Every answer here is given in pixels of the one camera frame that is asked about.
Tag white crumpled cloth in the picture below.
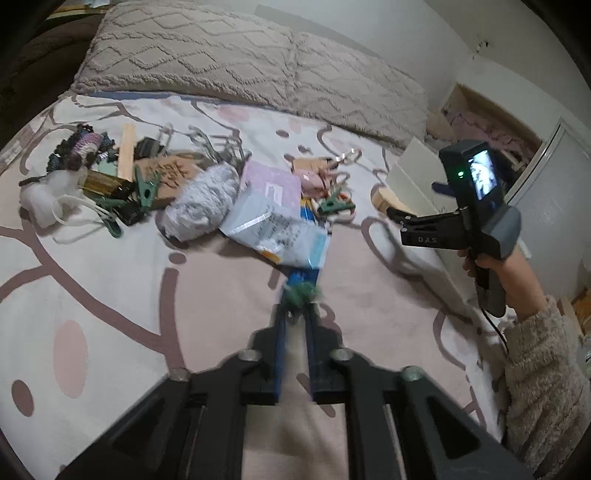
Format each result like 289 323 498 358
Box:
160 163 239 242

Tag crochet multicolour pouch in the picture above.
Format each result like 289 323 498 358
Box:
46 124 118 173

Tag white blue plastic pouch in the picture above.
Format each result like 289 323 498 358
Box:
219 188 331 269

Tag right beige textured pillow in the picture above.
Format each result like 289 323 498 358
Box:
287 32 429 148

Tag blue lighter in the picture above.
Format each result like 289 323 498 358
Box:
283 268 320 291

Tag carved wooden plaque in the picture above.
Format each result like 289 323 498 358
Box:
134 155 204 210

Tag dark brown blanket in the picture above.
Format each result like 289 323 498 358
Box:
1 14 103 144

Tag pink small gadget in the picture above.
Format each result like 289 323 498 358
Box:
294 170 329 198

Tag white shoe box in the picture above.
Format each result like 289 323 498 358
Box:
386 138 476 300

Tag wardrobe with clothes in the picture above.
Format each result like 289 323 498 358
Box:
441 84 590 299

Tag white fluffy plush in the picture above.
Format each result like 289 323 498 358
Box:
20 167 88 230

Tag left beige textured pillow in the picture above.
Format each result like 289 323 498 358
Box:
71 1 294 110

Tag person's right hand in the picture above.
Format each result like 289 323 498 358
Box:
458 247 548 320

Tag beige textured pillow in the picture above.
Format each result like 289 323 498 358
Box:
287 32 429 148
71 1 294 110

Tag beige handled scissors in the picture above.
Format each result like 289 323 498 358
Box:
291 148 362 182

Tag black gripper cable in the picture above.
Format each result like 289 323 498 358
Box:
482 306 512 358

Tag oval wooden block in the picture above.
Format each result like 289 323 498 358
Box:
370 187 411 215

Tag green clothespin on scissors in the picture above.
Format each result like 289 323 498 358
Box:
317 187 356 217

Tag green clothespin on plaque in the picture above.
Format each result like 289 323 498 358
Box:
134 165 160 212

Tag beige fuzzy sleeve forearm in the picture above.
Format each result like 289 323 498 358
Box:
505 296 590 479

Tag green clothespin left pile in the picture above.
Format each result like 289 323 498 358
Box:
91 197 125 239

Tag gold black box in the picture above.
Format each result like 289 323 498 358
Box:
82 170 135 200

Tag pink patterned bed sheet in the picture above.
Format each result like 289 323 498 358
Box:
1 94 504 479

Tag light wooden stick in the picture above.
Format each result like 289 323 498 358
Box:
117 123 136 181

